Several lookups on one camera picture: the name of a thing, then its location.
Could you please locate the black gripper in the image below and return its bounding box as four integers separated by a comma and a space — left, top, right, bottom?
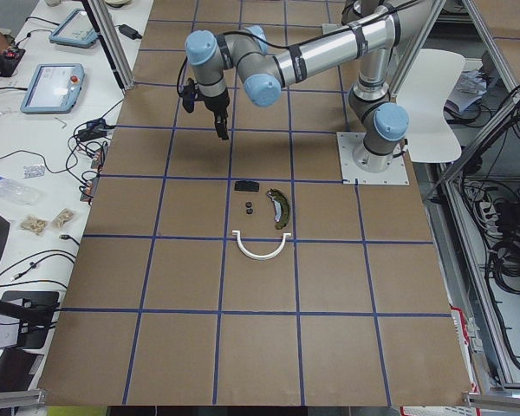
204, 89, 230, 140

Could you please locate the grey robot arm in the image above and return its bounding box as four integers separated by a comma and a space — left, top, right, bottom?
179, 1, 427, 172

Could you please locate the dark grey brake pad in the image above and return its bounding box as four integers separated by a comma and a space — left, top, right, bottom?
234, 179, 260, 192

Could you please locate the olive curved brake shoe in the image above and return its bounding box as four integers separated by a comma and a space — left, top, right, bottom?
266, 188, 290, 230

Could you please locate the black power adapter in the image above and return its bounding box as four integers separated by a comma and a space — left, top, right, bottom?
118, 24, 142, 40

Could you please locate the near teach pendant tablet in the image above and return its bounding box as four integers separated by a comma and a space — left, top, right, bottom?
20, 63, 85, 114

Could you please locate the teach pendant tablet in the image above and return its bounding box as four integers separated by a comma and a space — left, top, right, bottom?
49, 9, 98, 49
20, 63, 85, 114

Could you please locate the far teach pendant tablet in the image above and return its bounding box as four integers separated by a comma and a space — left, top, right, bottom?
49, 9, 98, 49

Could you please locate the white chair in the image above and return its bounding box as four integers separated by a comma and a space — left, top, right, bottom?
396, 49, 465, 163

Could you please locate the clear plastic water bottle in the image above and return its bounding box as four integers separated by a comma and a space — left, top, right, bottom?
0, 176, 41, 205

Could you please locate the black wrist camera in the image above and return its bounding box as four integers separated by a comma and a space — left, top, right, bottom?
180, 78, 198, 114

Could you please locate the white curved plastic bracket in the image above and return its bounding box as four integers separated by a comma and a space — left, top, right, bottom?
231, 230, 292, 261

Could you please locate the aluminium frame post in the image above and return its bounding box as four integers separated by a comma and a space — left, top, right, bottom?
81, 0, 134, 91

